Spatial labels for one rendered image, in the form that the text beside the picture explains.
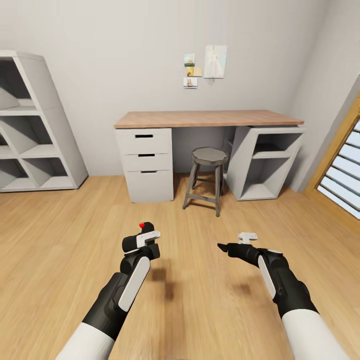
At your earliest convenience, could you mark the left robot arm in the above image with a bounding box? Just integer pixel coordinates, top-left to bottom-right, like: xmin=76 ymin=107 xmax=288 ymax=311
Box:
xmin=55 ymin=231 xmax=161 ymax=360

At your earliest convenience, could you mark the digital camera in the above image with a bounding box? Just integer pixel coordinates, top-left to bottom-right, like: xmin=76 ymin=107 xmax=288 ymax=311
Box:
xmin=122 ymin=222 xmax=155 ymax=253

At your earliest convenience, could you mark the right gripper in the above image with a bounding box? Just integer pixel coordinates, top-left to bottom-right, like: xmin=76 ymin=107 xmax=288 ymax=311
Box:
xmin=217 ymin=242 xmax=256 ymax=263

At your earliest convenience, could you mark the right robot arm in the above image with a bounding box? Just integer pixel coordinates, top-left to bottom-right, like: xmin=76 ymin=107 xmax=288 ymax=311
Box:
xmin=217 ymin=232 xmax=352 ymax=360

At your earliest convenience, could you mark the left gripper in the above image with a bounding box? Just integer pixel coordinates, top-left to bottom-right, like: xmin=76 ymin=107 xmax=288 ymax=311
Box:
xmin=141 ymin=243 xmax=160 ymax=260

